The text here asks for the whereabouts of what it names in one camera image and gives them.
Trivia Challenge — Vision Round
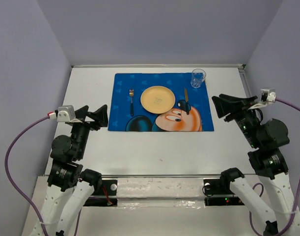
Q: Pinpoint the yellow plate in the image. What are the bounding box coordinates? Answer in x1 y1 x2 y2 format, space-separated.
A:
140 86 176 114

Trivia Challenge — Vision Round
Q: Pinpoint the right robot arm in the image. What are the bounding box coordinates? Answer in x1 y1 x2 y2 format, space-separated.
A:
212 89 300 236

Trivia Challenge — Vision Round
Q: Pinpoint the gold fork black handle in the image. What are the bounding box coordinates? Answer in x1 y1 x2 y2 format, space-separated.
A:
129 88 134 117

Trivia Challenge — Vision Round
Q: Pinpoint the clear plastic cup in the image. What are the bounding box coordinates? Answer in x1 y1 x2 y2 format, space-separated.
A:
191 68 206 89

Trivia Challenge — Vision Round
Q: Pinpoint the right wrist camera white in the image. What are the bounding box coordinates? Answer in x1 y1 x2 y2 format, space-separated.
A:
249 88 276 110

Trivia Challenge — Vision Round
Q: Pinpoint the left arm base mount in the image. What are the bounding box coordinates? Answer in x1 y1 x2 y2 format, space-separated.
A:
84 179 118 207

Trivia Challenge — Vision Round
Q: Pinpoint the gold knife black handle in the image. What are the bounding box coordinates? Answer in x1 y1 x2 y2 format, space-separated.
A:
184 88 190 115

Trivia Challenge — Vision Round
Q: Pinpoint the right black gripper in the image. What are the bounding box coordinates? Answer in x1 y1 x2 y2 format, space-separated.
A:
211 92 261 147

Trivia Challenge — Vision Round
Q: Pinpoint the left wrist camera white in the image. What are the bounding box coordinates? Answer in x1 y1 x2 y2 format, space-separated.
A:
57 105 76 122

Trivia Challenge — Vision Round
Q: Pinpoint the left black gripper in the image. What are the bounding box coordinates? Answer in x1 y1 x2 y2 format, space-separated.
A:
71 103 109 158

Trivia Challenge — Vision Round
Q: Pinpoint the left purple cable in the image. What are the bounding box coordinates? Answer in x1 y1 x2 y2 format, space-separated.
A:
4 113 81 236

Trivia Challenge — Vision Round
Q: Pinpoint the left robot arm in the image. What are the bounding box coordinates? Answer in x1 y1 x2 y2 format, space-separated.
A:
30 105 109 236

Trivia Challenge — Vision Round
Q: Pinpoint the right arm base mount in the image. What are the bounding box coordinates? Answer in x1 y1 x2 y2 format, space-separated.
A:
202 178 244 207

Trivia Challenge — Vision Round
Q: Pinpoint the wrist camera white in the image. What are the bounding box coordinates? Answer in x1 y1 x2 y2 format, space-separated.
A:
57 105 76 122
249 88 276 110

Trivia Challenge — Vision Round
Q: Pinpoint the blue Mickey placemat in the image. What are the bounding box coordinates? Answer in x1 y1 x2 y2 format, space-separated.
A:
108 73 214 132

